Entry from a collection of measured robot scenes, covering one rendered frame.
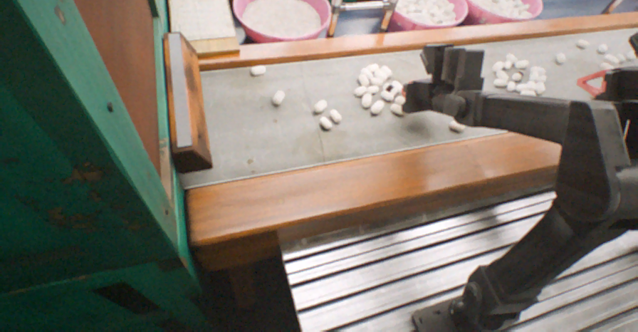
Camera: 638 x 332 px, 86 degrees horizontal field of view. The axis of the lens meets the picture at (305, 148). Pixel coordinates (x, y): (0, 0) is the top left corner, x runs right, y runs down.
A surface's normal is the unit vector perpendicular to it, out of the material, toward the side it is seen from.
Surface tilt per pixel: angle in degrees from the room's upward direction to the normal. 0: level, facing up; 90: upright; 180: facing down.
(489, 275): 90
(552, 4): 0
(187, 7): 0
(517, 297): 79
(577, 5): 0
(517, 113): 88
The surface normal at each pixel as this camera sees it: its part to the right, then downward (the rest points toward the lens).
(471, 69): 0.14, 0.27
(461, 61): -0.99, 0.01
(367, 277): 0.11, -0.55
